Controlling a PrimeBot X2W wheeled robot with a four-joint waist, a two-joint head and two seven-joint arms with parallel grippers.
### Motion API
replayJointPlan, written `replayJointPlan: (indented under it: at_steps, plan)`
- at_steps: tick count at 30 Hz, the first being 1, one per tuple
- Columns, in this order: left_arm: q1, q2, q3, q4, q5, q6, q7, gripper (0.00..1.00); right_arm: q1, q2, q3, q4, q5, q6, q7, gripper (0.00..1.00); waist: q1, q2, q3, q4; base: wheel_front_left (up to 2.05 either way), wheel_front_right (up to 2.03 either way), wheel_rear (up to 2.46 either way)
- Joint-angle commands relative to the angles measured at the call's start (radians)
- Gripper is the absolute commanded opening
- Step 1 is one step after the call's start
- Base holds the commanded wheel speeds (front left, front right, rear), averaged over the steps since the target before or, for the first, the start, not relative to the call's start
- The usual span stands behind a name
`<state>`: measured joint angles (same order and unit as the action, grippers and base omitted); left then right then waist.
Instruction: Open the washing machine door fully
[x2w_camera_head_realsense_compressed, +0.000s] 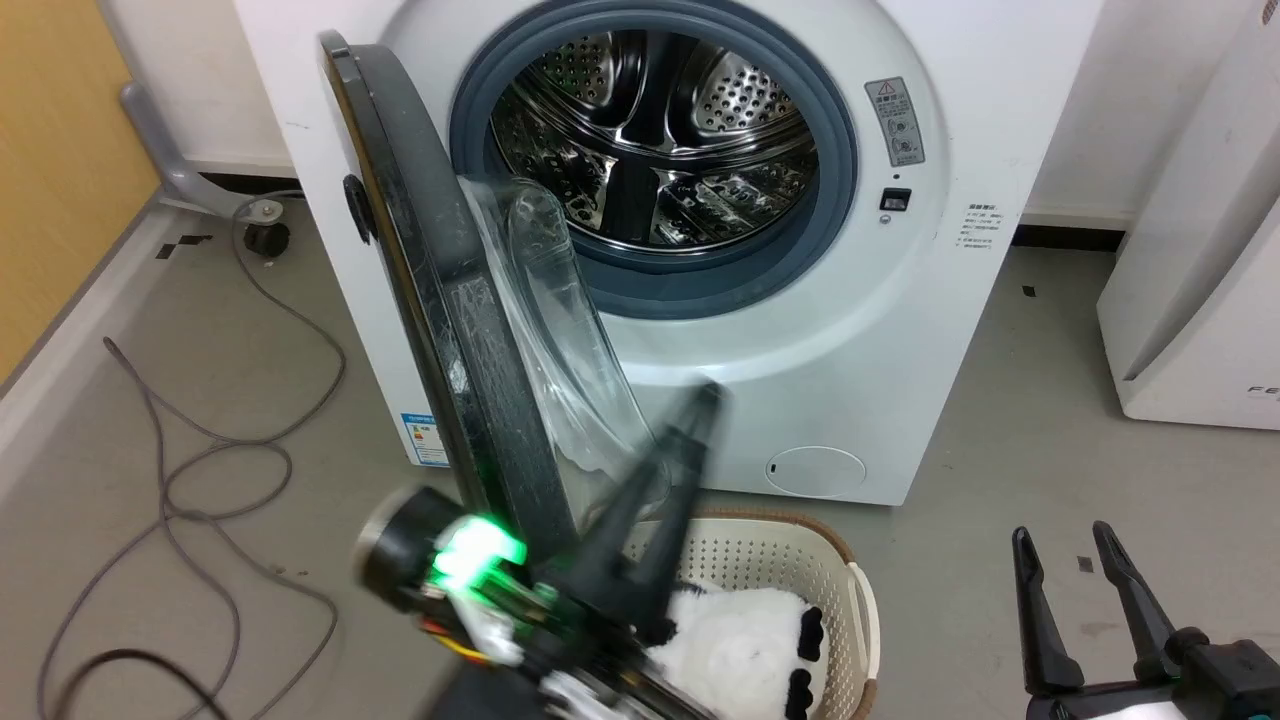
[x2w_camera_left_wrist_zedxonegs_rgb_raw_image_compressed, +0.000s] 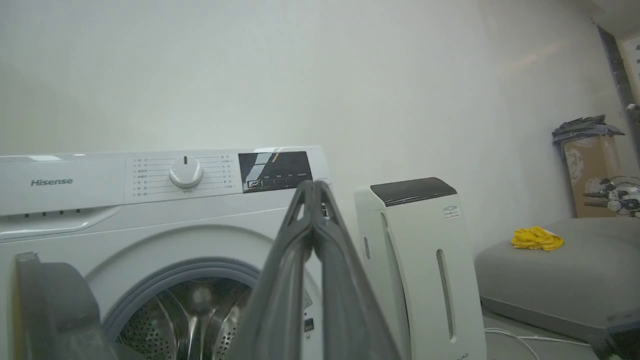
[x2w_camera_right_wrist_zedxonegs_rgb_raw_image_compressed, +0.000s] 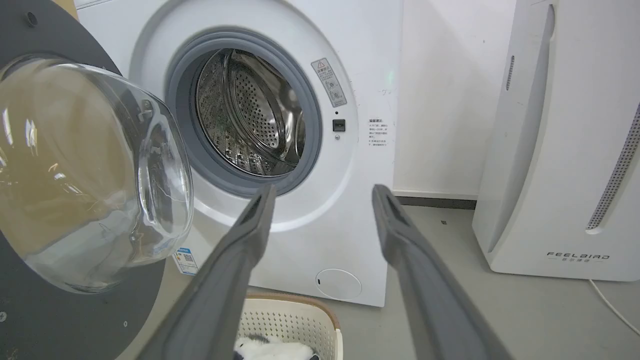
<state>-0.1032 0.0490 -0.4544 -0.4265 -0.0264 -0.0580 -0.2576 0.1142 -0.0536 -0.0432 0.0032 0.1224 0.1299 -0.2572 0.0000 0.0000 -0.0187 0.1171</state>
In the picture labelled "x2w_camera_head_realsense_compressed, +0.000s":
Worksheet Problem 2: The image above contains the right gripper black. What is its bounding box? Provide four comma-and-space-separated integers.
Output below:
1012, 521, 1280, 720

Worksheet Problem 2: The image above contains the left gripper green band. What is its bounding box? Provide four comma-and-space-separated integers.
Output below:
354, 384, 724, 720

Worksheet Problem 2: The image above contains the black glass washing machine door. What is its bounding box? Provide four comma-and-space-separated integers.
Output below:
320, 30, 673, 563

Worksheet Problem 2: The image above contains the white front-load washing machine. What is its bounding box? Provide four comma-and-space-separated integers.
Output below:
232, 0, 1106, 507

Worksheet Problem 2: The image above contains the grey rubber door gasket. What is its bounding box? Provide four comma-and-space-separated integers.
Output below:
449, 0, 859, 321

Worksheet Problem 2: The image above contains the white perforated laundry basket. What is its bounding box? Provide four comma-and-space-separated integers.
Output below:
620, 508, 883, 720

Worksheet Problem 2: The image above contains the white black plush toy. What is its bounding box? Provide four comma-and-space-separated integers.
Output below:
645, 585, 827, 720

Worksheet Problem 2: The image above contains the round white filter cover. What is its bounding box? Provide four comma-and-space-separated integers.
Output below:
766, 446, 867, 499

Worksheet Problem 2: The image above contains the blue energy label sticker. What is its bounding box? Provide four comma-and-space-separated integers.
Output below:
400, 412, 451, 468

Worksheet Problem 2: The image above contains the white floor-standing appliance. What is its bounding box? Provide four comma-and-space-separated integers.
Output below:
1097, 0, 1280, 432

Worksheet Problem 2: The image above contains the steel perforated washer drum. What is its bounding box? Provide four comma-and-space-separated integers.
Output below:
489, 29, 820, 252

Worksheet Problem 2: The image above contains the small printed text sticker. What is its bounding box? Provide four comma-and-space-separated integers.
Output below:
957, 203, 1004, 252

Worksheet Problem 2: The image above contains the grey warning label sticker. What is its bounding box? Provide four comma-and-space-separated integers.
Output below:
865, 77, 926, 168

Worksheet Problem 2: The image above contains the grey metal stand leg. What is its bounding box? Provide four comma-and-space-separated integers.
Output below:
119, 83, 286, 222

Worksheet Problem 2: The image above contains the grey floor cable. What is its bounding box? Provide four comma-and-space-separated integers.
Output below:
36, 192, 348, 720

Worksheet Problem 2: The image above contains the black floor cable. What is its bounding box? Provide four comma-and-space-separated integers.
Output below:
40, 648, 233, 720

